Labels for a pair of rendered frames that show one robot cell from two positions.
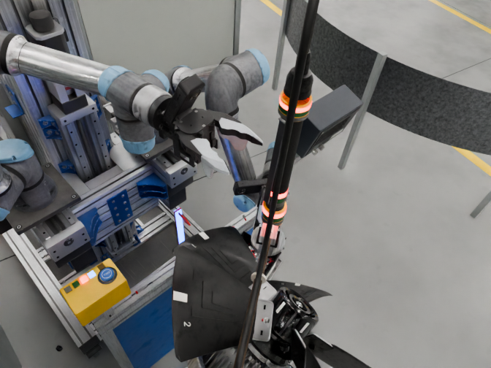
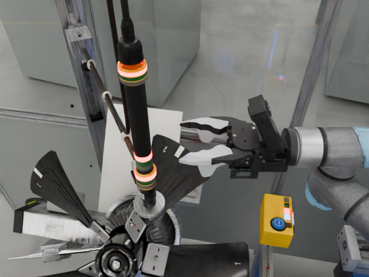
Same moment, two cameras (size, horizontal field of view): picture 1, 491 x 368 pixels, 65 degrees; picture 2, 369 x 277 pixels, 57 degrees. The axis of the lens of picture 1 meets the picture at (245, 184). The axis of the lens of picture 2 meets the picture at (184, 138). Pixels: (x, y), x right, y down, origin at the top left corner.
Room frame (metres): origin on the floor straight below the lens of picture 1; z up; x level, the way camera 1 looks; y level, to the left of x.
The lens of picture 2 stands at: (0.84, -0.23, 2.08)
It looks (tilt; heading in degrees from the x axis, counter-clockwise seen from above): 44 degrees down; 146
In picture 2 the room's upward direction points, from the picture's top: straight up
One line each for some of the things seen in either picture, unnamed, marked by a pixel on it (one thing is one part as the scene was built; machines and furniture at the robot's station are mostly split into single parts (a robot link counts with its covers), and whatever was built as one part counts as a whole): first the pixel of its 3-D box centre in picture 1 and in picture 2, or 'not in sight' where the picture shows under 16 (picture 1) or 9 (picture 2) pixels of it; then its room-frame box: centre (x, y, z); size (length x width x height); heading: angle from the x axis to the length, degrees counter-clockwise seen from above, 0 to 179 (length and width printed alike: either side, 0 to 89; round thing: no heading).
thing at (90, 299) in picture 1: (97, 292); (275, 221); (0.47, 0.41, 1.02); 0.16 x 0.10 x 0.11; 136
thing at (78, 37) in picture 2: not in sight; (80, 42); (-0.19, 0.04, 1.54); 0.10 x 0.07 x 0.08; 171
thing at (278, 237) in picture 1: (269, 232); (146, 188); (0.42, -0.06, 1.50); 0.09 x 0.07 x 0.10; 171
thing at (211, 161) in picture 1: (209, 165); (204, 132); (0.46, 0.07, 1.63); 0.09 x 0.03 x 0.06; 34
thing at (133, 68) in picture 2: (294, 105); (133, 71); (0.43, -0.06, 1.80); 0.04 x 0.04 x 0.03
